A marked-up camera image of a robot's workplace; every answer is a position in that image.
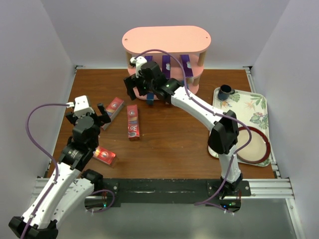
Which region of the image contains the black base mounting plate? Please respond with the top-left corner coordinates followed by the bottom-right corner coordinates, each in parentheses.
top-left (99, 178), bottom-right (251, 210)

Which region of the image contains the blue toothpaste box with label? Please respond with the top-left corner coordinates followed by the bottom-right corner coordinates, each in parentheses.
top-left (146, 92), bottom-right (155, 106)

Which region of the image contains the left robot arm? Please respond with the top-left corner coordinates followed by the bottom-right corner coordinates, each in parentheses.
top-left (8, 101), bottom-right (114, 239)

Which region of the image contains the floral serving tray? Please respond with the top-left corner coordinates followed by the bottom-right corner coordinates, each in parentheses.
top-left (212, 88), bottom-right (270, 163)

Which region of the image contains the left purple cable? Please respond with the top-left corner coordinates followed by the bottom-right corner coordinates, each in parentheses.
top-left (19, 102), bottom-right (116, 239)

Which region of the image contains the red toothpaste box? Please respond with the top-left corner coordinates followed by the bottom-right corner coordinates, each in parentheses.
top-left (102, 97), bottom-right (124, 130)
top-left (127, 105), bottom-right (140, 140)
top-left (93, 146), bottom-right (117, 167)

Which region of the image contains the pink three-tier shelf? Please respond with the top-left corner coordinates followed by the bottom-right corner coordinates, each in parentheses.
top-left (122, 25), bottom-right (211, 94)

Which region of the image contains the dark blue mug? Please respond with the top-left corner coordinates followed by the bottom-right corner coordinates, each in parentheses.
top-left (217, 85), bottom-right (235, 101)

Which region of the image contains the red rimmed plate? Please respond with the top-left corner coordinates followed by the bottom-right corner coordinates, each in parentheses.
top-left (237, 126), bottom-right (271, 167)

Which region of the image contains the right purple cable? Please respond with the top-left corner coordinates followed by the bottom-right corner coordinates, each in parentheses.
top-left (137, 49), bottom-right (252, 207)

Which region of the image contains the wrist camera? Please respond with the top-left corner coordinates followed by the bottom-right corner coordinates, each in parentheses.
top-left (67, 95), bottom-right (95, 118)
top-left (129, 56), bottom-right (147, 78)

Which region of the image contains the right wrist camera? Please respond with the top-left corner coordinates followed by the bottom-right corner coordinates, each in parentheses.
top-left (129, 56), bottom-right (147, 78)

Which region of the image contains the purple cable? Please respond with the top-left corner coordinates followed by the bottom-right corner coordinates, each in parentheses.
top-left (19, 102), bottom-right (116, 239)
top-left (137, 49), bottom-right (252, 207)

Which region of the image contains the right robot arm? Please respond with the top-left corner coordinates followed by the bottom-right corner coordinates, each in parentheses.
top-left (124, 61), bottom-right (243, 196)

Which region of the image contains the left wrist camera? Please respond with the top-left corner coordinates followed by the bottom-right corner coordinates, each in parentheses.
top-left (67, 95), bottom-right (95, 118)

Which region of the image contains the purple toothpaste box with label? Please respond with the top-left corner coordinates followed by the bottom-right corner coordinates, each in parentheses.
top-left (161, 55), bottom-right (170, 79)

